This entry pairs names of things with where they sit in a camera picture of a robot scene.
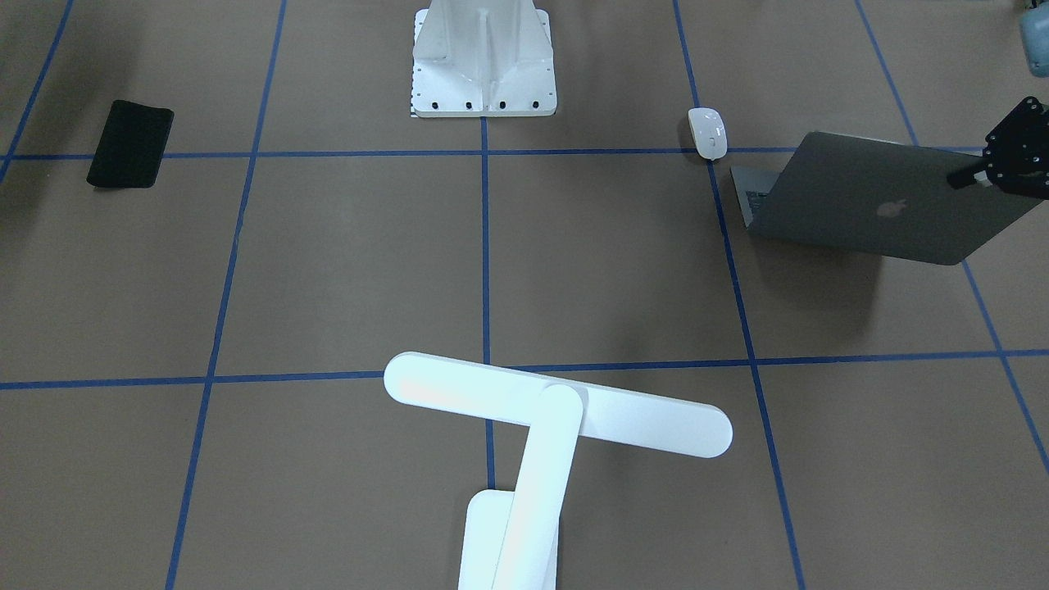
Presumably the grey laptop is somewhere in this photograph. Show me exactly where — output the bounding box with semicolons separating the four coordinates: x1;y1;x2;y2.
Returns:
730;131;1039;266

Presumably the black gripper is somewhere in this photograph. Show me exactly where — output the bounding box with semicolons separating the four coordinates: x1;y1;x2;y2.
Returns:
947;96;1048;199

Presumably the white computer mouse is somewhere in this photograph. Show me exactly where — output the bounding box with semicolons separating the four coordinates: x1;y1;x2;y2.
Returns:
687;107;729;161

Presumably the black mouse pad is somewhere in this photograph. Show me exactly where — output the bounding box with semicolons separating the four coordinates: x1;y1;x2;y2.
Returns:
86;98;174;189

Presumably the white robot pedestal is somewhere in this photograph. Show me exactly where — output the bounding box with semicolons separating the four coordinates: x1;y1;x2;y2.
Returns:
410;1;558;117

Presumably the white desk lamp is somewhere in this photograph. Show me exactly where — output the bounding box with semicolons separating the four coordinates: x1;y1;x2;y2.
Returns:
383;352;733;589

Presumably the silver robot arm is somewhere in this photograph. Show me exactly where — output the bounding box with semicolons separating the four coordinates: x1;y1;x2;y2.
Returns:
947;1;1048;201

